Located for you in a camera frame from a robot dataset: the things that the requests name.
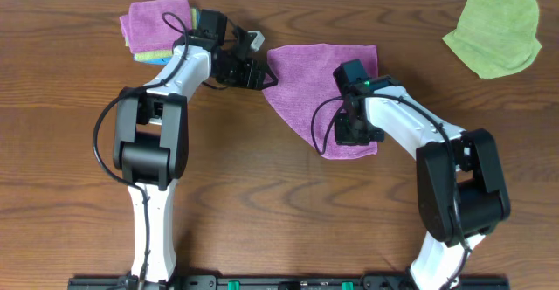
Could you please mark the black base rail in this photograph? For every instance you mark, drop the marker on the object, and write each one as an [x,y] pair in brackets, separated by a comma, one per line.
[211,282]

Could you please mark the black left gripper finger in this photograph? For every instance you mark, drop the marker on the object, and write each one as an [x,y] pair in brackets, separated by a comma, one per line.
[270,83]
[272,75]

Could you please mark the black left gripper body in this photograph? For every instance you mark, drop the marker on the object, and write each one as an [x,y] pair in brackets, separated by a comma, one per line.
[237,74]

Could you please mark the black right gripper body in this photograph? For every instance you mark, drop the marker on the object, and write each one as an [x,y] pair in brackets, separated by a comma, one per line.
[355,131]

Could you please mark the folded blue cloth in stack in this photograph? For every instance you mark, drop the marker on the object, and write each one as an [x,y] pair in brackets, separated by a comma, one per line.
[162,57]

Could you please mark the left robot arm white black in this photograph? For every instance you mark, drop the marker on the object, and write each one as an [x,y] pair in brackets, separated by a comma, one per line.
[151,138]

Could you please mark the folded yellow-green cloth in stack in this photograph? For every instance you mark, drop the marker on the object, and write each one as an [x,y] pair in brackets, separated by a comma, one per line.
[147,36]

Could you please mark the folded purple cloth on stack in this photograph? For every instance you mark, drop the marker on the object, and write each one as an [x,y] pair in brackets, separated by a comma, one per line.
[145,30]

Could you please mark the green microfiber cloth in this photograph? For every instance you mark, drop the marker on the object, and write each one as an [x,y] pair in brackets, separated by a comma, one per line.
[496,38]

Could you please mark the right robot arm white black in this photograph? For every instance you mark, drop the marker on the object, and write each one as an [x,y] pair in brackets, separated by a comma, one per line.
[462,193]

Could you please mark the purple microfiber cloth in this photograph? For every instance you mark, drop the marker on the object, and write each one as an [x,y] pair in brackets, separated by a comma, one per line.
[306,94]

